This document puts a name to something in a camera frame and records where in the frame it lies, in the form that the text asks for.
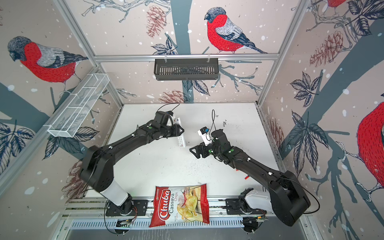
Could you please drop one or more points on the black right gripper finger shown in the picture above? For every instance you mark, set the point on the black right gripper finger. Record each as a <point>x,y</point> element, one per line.
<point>196,153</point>
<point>195,148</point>

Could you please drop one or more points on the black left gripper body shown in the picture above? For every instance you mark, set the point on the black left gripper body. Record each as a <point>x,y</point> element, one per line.
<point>172,130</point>

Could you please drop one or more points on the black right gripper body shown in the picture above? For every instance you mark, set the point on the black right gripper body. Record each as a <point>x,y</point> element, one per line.
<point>207,150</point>

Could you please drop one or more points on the white remote control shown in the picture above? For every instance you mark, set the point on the white remote control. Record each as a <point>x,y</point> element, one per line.
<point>181,141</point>

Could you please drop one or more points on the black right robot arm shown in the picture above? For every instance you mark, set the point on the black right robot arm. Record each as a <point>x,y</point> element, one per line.
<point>287,197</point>

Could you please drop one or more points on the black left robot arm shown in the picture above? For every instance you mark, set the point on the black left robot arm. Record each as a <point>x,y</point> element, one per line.
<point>98,164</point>

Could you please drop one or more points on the red Chuba cassava chips bag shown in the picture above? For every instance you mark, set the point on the red Chuba cassava chips bag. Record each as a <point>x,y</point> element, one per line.
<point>177,205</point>

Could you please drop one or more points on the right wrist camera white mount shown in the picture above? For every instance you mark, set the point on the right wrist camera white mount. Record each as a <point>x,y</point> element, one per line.
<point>205,134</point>

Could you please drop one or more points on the black hanging wire basket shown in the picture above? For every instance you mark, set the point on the black hanging wire basket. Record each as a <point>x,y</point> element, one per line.
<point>186,69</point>

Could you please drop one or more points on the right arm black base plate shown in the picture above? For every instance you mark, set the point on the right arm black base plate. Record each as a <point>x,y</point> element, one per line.
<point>240,207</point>

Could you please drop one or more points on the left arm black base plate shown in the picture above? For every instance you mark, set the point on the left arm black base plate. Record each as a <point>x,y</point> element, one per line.
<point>131,208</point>

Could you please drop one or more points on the white mesh wire basket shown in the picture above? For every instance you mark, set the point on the white mesh wire basket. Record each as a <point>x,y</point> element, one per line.
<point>81,102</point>

